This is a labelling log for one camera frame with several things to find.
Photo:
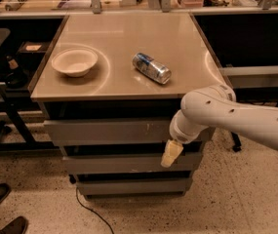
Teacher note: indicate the cream foam-padded gripper finger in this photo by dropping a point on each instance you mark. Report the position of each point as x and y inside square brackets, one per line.
[172, 150]

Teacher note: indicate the grey top drawer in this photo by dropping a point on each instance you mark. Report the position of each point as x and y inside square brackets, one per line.
[108, 131]

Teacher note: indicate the grey drawer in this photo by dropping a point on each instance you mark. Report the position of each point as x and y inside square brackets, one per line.
[118, 164]
[108, 131]
[134, 187]

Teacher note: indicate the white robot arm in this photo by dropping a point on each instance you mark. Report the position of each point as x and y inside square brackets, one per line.
[216, 107]

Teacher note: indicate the grey bottom drawer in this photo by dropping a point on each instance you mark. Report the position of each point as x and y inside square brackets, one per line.
[134, 187]

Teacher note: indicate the grey middle drawer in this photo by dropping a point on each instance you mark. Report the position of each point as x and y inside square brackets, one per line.
[118, 164]

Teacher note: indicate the grey drawer cabinet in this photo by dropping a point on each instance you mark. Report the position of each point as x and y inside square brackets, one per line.
[114, 88]

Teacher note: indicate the black table leg with caster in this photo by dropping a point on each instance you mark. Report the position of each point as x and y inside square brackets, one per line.
[237, 143]

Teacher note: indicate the blue silver soda can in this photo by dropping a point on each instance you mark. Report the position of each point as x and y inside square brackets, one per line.
[151, 68]

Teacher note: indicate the white paper bowl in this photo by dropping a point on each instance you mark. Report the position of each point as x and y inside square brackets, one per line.
[75, 62]

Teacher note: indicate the dark bottle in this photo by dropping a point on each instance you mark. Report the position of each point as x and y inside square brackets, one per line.
[17, 78]

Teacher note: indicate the dark shoe lower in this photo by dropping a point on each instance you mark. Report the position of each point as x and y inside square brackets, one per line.
[16, 226]

